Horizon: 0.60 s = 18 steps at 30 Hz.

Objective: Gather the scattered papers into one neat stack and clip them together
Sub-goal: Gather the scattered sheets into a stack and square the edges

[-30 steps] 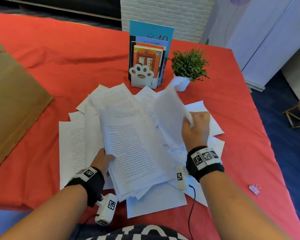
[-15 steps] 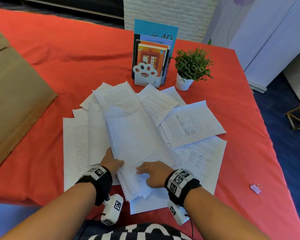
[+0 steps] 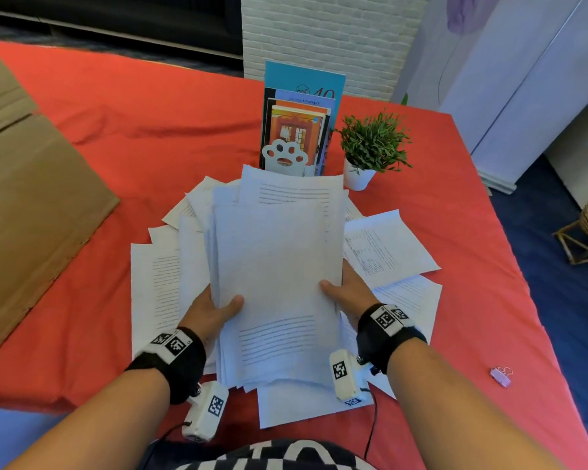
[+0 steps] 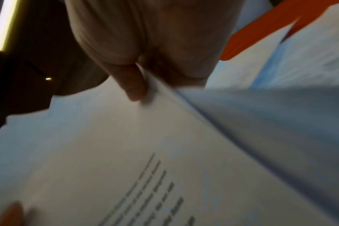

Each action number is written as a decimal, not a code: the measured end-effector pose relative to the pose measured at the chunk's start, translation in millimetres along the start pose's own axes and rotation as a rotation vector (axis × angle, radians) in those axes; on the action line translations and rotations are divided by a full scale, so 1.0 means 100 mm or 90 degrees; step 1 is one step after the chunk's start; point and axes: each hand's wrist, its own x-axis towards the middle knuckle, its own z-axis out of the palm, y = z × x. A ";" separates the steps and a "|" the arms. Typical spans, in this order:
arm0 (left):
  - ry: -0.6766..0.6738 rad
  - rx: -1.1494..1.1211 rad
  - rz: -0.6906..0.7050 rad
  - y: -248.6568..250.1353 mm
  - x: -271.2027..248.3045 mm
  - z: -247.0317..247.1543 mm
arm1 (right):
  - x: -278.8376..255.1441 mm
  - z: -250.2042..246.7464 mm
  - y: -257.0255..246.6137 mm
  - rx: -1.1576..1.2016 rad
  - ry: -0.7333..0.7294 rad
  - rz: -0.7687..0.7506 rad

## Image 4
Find person's right hand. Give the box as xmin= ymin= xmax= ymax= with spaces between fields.
xmin=64 ymin=0 xmax=244 ymax=102

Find person's left hand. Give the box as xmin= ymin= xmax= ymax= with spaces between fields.
xmin=0 ymin=201 xmax=25 ymax=226

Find gathered white paper stack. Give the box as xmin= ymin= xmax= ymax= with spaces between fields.
xmin=0 ymin=66 xmax=339 ymax=226

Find many printed white papers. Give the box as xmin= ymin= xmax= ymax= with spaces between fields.
xmin=207 ymin=0 xmax=339 ymax=90

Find red tablecloth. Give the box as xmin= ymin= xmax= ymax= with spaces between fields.
xmin=219 ymin=0 xmax=339 ymax=61

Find ceiling light strip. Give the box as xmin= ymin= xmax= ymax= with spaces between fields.
xmin=0 ymin=0 xmax=19 ymax=52

